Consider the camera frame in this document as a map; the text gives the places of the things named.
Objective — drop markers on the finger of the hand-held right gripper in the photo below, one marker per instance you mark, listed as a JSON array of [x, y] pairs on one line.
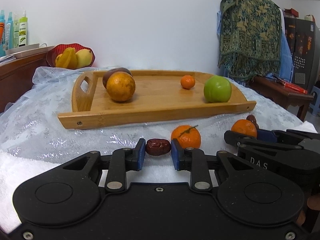
[[266, 135], [240, 137]]

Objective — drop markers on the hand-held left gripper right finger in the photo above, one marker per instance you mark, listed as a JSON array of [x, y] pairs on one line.
[[175, 155]]

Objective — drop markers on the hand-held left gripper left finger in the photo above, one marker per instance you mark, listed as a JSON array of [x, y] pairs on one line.
[[141, 155]]

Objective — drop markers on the small mandarin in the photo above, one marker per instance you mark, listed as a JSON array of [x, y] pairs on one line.
[[188, 82], [243, 128]]

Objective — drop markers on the mandarin with stem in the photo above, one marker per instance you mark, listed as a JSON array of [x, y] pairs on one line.
[[186, 137]]

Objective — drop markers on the green apple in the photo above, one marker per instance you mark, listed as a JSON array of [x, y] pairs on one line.
[[217, 88]]

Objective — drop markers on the wooden tray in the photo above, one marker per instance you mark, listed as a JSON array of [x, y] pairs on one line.
[[162, 97]]

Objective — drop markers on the large orange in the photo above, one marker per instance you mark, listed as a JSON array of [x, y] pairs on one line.
[[121, 86]]

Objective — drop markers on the dark purple round fruit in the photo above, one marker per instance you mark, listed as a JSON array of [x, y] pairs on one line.
[[110, 75]]

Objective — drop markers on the yellow fruits in bowl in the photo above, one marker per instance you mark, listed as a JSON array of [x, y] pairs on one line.
[[67, 58]]

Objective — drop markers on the person's right hand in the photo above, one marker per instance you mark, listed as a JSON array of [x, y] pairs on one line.
[[313, 202]]

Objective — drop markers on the wooden bench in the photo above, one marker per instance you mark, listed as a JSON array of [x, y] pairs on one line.
[[282, 92]]

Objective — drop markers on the red book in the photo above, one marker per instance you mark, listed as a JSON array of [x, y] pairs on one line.
[[292, 86]]

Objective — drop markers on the blue stool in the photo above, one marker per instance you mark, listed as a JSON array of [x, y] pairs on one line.
[[315, 100]]

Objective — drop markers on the light blue garment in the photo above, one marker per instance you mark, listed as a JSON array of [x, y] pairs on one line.
[[286, 60]]

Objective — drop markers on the dark printed cabinet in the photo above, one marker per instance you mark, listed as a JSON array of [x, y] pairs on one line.
[[302, 55]]

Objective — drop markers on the green patterned cloth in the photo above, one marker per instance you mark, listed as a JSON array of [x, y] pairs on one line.
[[250, 30]]

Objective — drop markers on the yellow mango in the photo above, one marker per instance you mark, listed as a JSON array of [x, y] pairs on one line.
[[84, 57]]

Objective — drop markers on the red box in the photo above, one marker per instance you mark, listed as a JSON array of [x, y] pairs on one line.
[[292, 13]]

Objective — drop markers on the small orange fruit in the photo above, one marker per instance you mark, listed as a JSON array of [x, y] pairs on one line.
[[58, 59]]

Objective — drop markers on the white towel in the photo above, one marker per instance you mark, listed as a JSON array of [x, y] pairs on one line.
[[15, 180]]

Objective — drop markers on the red glass bowl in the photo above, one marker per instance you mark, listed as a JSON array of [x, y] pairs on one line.
[[51, 55]]

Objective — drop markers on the wooden cabinet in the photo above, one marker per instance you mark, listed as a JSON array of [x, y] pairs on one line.
[[20, 72]]

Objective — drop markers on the white tray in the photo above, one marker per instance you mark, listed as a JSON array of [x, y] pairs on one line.
[[22, 49]]

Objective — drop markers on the papers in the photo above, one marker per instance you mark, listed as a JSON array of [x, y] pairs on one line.
[[6, 58]]

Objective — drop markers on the green and white bottle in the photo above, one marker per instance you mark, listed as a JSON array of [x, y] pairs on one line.
[[23, 30]]

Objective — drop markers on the pale green bottle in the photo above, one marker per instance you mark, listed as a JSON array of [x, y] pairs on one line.
[[16, 32]]

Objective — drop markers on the teal bottle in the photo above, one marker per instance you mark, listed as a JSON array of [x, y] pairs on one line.
[[10, 32]]

